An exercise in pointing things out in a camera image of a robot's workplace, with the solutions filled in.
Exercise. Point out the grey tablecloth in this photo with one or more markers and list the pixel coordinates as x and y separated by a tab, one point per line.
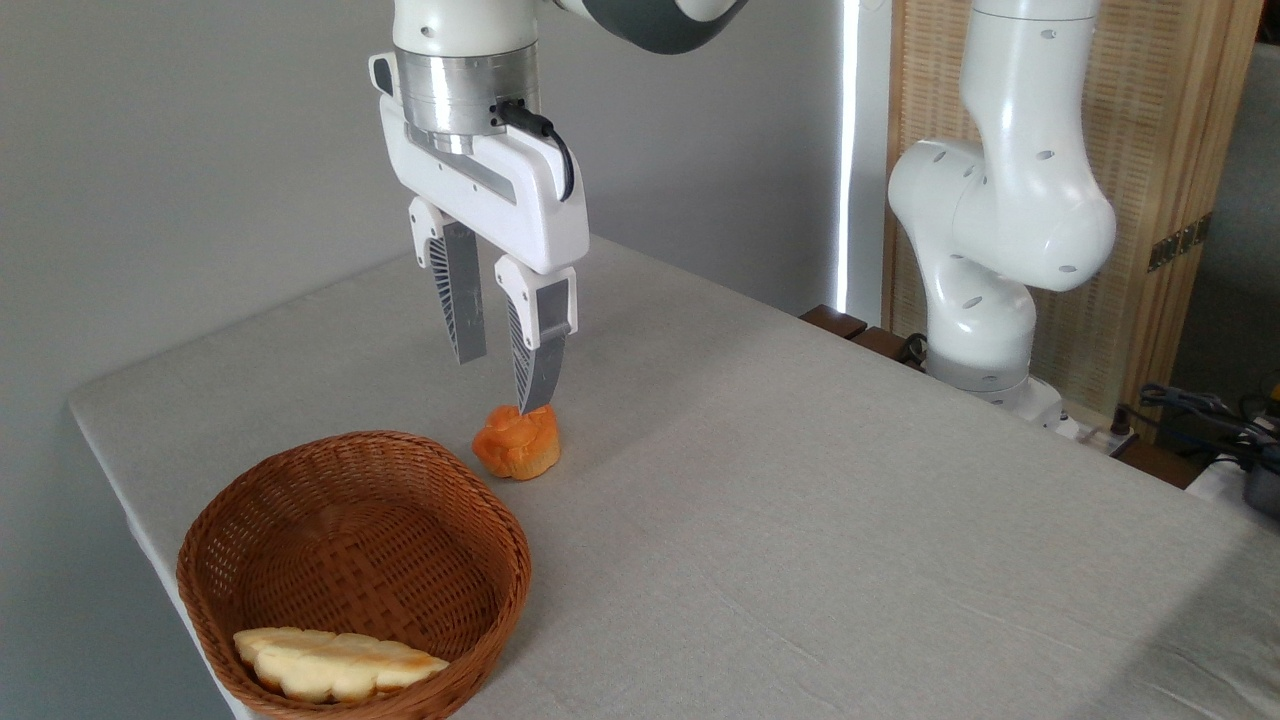
800	520

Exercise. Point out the brown wicker basket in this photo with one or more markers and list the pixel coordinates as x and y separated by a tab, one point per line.
380	520

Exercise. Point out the metal screen hinge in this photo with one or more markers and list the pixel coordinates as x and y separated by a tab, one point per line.
1180	242

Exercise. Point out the dark grey round object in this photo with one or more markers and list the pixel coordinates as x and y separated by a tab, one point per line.
1264	492

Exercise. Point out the white power strip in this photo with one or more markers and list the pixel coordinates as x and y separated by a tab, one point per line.
1095	435

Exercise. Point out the dark wooden block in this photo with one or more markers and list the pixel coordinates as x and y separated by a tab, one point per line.
882	345
834	321

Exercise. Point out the wooden rattan folding screen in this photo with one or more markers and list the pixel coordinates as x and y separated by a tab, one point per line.
1160	120

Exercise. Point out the pale flower-shaped bread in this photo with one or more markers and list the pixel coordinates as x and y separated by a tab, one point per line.
340	668

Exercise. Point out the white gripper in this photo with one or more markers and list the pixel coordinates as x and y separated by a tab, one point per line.
520	205

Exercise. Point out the orange muffin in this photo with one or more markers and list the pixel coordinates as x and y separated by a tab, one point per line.
518	445

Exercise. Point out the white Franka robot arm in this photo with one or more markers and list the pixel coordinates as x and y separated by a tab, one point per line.
1010	200

